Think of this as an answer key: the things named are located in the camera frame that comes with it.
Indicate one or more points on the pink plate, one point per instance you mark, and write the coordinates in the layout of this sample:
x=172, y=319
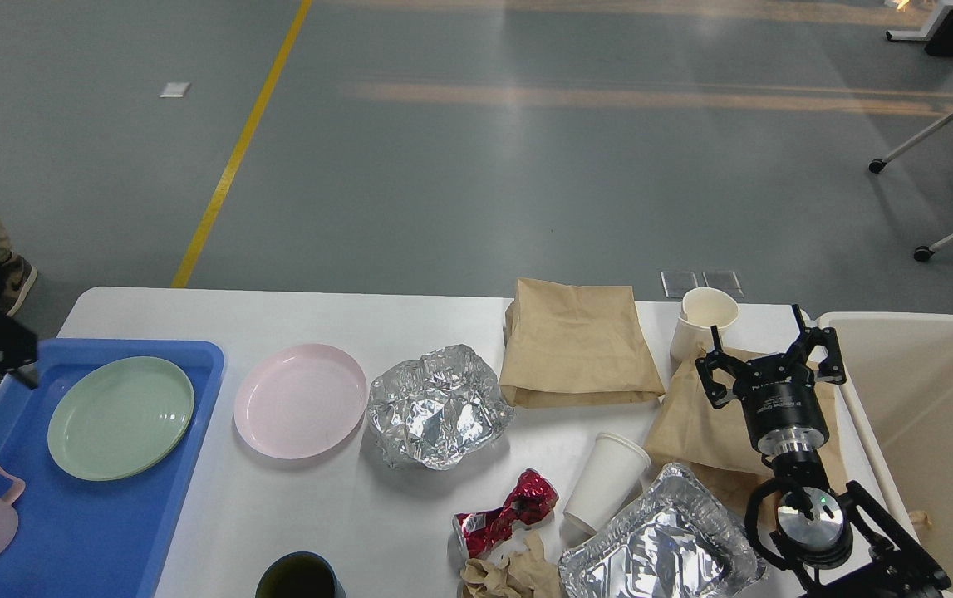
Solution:
x=300, y=402

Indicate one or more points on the aluminium foil tray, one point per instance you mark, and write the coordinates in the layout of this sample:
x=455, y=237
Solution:
x=675, y=540

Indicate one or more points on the crumpled aluminium foil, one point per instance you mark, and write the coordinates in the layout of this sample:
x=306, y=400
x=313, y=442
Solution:
x=437, y=409

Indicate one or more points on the white paper cup lying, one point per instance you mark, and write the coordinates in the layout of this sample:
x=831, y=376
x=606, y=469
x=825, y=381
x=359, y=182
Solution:
x=614, y=466

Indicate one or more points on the crumpled brown paper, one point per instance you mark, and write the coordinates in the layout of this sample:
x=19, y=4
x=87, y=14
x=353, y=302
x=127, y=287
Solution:
x=524, y=573

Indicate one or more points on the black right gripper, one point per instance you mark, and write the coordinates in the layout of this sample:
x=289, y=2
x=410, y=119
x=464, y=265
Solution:
x=782, y=407

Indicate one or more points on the beige plastic bin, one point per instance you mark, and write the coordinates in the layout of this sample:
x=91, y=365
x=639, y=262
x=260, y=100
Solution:
x=899, y=388

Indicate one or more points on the floor outlet plates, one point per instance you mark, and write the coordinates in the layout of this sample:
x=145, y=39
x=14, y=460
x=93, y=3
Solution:
x=677, y=283

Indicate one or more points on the green plate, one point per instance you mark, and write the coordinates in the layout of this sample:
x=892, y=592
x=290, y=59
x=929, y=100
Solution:
x=121, y=419

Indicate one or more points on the crushed red can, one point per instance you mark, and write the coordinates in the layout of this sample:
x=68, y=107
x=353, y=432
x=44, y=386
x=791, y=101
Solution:
x=531, y=500

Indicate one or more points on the white desk leg far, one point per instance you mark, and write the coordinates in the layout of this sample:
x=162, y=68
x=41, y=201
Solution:
x=936, y=34

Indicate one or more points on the white paper cup upright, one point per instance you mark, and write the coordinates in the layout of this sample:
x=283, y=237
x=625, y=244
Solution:
x=700, y=309

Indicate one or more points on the blue plastic tray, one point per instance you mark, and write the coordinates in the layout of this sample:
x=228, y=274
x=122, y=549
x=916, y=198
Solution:
x=81, y=538

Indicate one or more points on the dark teal mug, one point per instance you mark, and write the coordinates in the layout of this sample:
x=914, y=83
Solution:
x=300, y=574

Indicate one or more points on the brown paper bag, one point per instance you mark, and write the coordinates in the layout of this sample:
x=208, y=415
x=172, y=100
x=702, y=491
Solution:
x=715, y=444
x=575, y=346

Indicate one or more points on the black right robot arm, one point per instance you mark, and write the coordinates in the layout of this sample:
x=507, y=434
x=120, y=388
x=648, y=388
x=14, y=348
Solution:
x=836, y=544

